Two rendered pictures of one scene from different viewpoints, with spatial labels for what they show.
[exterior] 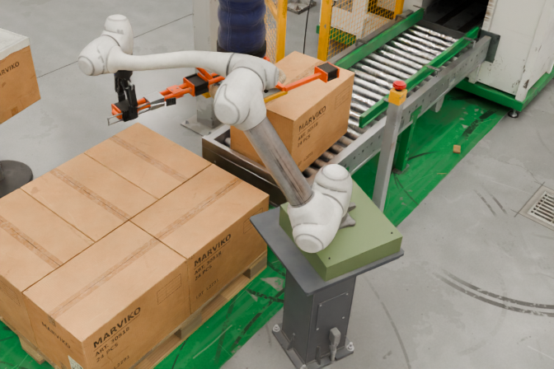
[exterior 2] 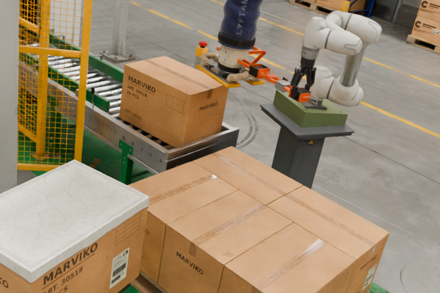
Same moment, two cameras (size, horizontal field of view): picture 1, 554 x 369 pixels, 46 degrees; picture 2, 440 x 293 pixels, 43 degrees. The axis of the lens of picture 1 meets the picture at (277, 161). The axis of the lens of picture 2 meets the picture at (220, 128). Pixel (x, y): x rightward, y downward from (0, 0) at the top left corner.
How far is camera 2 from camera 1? 435 cm
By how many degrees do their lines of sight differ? 75
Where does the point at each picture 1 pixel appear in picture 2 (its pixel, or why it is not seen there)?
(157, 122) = not seen: outside the picture
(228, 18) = (257, 14)
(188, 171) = (202, 172)
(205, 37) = (12, 111)
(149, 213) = (256, 195)
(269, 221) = (299, 129)
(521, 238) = not seen: hidden behind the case
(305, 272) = (339, 128)
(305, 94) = (194, 74)
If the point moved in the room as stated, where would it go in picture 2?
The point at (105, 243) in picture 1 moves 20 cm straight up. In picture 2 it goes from (294, 217) to (302, 187)
